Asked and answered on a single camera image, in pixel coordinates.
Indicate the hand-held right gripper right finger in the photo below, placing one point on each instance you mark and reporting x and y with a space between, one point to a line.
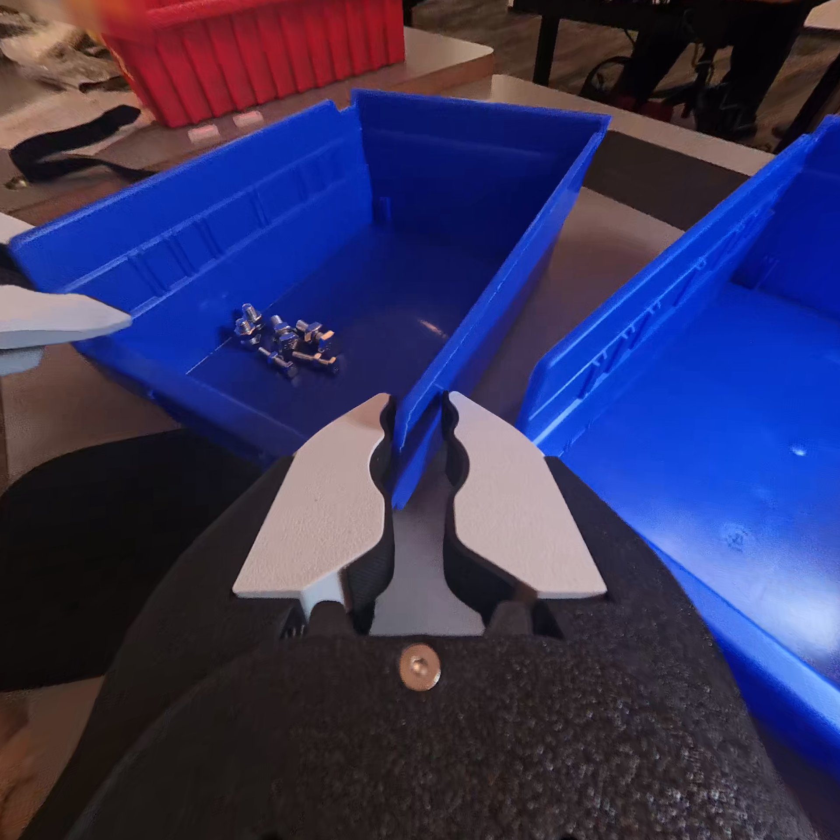
525 519

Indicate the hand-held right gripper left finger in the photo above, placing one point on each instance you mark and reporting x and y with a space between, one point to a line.
315 519

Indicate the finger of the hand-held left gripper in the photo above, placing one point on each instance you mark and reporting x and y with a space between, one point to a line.
53 318

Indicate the blue plastic bin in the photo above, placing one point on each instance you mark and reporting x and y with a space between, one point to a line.
460 171
735 433

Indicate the black wrist rest pad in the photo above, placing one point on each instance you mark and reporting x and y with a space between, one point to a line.
105 551

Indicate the red plastic bin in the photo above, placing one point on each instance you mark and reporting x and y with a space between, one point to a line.
236 53

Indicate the light wooden board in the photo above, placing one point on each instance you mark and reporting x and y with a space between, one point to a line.
446 59

